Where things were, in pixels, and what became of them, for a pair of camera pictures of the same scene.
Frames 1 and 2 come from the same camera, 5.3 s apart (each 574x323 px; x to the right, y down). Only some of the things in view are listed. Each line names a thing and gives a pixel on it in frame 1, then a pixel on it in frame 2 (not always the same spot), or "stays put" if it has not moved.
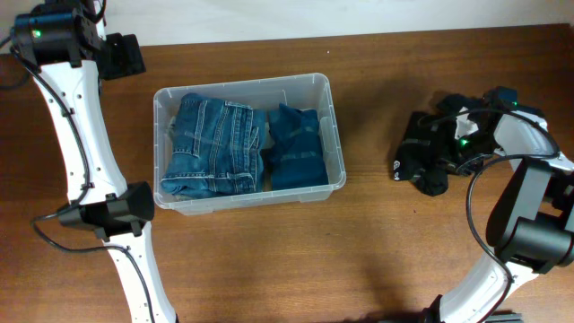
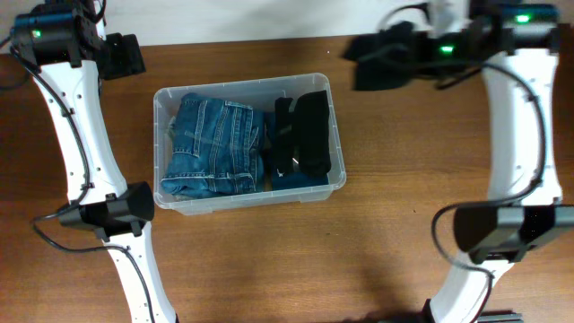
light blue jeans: (170, 129) stays put
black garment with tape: (426, 143) → (301, 137)
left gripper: (124, 56) stays put
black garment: (448, 105) → (382, 60)
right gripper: (452, 159) → (425, 56)
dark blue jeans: (217, 148) stays put
